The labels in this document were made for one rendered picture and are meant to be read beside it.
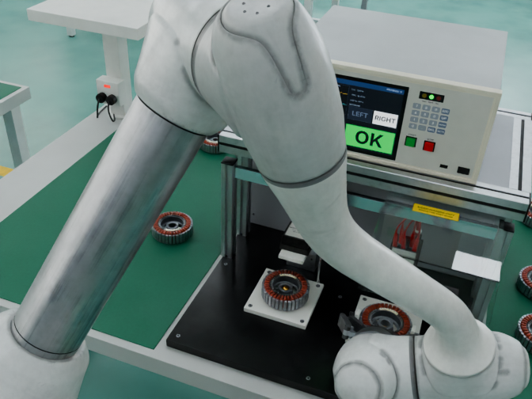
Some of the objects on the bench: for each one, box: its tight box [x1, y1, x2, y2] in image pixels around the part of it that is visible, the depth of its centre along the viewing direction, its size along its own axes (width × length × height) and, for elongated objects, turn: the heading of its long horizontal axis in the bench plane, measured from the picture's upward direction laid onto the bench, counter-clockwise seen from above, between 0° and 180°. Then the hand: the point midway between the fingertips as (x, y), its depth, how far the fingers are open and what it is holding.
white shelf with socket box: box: [27, 0, 154, 122], centre depth 197 cm, size 35×37×46 cm
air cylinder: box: [287, 249, 320, 272], centre depth 153 cm, size 5×8×6 cm
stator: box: [151, 211, 193, 244], centre depth 164 cm, size 11×11×4 cm
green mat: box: [0, 130, 238, 350], centre depth 176 cm, size 94×61×1 cm, turn 156°
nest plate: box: [244, 268, 324, 329], centre depth 143 cm, size 15×15×1 cm
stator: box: [261, 269, 310, 311], centre depth 142 cm, size 11×11×4 cm
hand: (385, 324), depth 129 cm, fingers closed on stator, 11 cm apart
